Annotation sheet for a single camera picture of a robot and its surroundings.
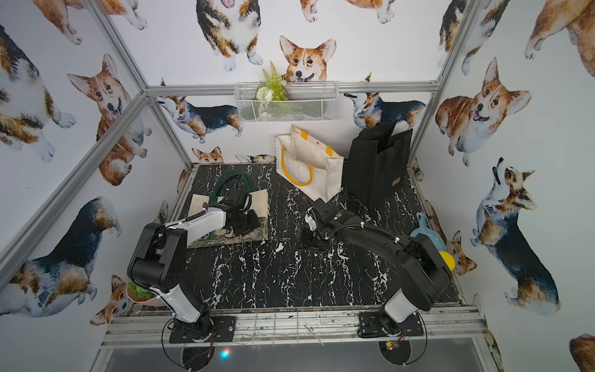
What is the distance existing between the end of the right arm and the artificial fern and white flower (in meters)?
0.43

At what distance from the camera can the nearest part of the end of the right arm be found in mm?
630

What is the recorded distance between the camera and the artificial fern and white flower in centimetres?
81
